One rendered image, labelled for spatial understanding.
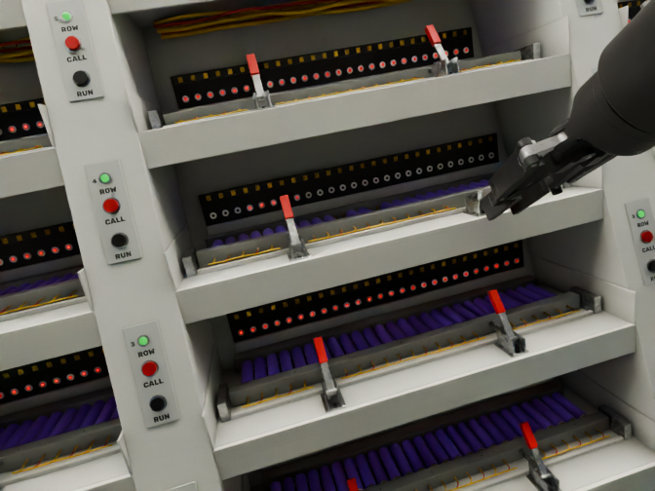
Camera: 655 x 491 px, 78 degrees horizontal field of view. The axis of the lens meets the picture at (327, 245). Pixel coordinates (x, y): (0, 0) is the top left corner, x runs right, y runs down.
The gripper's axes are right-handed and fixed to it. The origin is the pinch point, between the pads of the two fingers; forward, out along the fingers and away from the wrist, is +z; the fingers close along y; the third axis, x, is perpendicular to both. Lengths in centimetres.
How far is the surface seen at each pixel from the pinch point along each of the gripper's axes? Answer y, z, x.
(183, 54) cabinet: -37, 15, 43
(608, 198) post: 18.4, 6.4, -1.7
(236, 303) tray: -35.9, 7.7, -3.1
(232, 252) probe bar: -35.4, 12.1, 4.9
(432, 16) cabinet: 9.8, 15.4, 42.7
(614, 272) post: 18.0, 10.7, -11.8
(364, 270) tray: -18.8, 7.7, -3.0
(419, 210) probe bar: -7.1, 11.6, 4.5
